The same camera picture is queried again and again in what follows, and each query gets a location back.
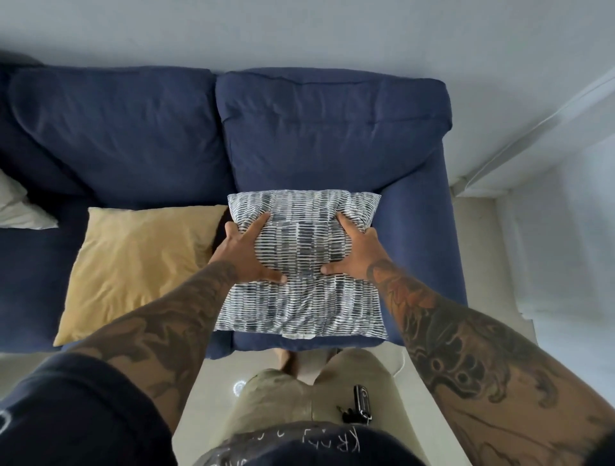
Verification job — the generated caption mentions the white wall trim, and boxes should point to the white wall trim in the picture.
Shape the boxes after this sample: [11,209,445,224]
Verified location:
[451,66,615,198]

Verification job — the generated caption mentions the dark blue sofa cushion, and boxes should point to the dark blue sofa cushion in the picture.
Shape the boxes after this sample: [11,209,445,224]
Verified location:
[0,53,89,197]

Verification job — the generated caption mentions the grey white patterned pillow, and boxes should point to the grey white patterned pillow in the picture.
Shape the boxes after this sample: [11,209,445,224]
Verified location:
[214,189,388,340]

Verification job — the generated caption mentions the blue fabric sofa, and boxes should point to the blue fabric sofa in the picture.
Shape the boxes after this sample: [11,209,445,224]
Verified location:
[0,52,468,361]

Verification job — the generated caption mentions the person's left forearm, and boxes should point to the person's left forearm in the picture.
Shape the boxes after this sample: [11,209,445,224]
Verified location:
[67,261,239,435]

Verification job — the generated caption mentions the white cable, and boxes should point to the white cable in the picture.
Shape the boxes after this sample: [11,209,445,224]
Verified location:
[384,345,408,381]

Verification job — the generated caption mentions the khaki shorts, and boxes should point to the khaki shorts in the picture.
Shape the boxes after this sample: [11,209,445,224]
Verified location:
[218,348,429,466]

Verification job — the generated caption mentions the person's left hand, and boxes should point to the person's left hand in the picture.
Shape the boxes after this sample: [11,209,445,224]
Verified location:
[209,213,288,285]

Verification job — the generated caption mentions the wide blue sofa back cushion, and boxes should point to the wide blue sofa back cushion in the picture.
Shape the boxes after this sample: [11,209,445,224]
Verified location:
[7,66,236,209]

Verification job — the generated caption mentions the yellow pillow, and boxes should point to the yellow pillow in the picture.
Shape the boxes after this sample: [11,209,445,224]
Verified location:
[53,205,229,347]

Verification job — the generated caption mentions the person's left foot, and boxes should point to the person's left foot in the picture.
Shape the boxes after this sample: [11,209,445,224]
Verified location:
[276,349,299,378]

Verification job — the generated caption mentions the person's right forearm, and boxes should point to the person's right forearm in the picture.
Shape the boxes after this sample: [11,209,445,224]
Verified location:
[366,259,615,466]

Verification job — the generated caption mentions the black key fob with keys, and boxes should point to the black key fob with keys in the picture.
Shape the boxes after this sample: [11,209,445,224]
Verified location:
[336,384,373,426]

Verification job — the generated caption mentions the dark navy printed shirt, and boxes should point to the dark navy printed shirt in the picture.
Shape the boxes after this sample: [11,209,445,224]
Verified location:
[0,353,615,466]

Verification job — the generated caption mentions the person's right hand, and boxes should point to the person's right hand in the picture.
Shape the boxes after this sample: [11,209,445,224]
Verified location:
[320,213,393,283]

